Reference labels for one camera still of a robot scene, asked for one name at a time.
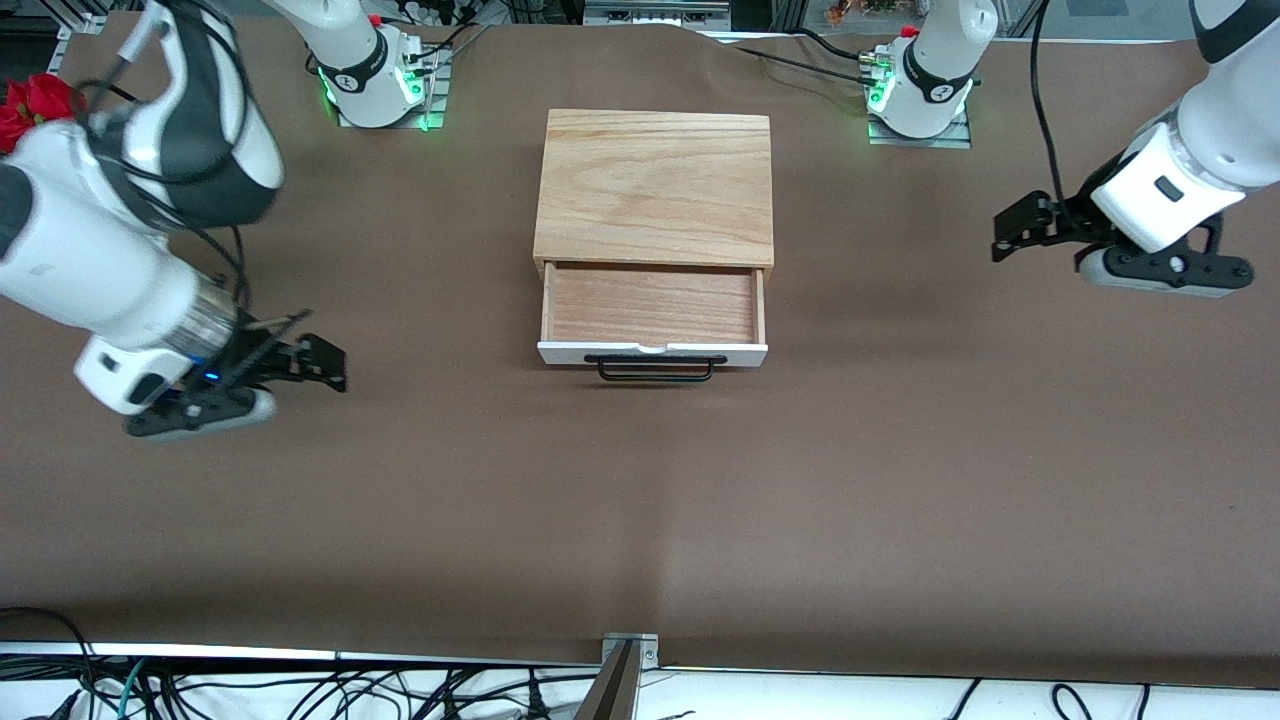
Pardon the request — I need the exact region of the wooden drawer with white front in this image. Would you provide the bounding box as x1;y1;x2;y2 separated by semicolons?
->
537;262;770;369

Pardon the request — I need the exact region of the black metal drawer handle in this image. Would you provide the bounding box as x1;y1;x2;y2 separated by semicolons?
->
585;353;728;384

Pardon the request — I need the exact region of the light wooden drawer cabinet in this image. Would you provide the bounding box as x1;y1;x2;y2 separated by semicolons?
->
533;109;776;281

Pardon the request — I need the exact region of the red rose with green leaves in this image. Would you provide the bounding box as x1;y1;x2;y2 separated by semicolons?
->
0;72;89;156

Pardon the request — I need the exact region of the brown table cover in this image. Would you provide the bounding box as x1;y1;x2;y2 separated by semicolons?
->
0;12;1280;689

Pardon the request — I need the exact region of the grey power strip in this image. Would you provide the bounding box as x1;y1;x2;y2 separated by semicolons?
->
583;0;733;27

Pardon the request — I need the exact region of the brown slanted beam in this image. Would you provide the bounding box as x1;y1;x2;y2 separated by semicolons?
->
573;640;641;720

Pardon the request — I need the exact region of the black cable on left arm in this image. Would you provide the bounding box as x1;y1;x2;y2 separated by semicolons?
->
1030;0;1076;226

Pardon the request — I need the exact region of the black cable on table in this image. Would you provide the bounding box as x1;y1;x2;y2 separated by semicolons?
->
740;45;873;79
795;28;881;61

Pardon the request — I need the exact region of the black looped floor cable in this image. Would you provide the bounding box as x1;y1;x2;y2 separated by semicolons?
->
0;606;96;691

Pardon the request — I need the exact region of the teal cable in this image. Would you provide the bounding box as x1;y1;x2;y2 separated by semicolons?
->
115;660;149;720

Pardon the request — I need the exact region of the tangled black cable bundle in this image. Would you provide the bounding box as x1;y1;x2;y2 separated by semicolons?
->
0;655;601;720

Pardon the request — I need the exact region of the thin black cable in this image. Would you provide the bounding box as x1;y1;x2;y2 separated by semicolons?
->
425;22;493;63

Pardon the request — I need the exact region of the aluminium frame profile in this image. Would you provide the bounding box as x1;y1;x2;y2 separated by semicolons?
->
55;0;113;43

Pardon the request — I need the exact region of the metal corner bracket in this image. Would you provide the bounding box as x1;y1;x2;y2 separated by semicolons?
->
601;632;661;671

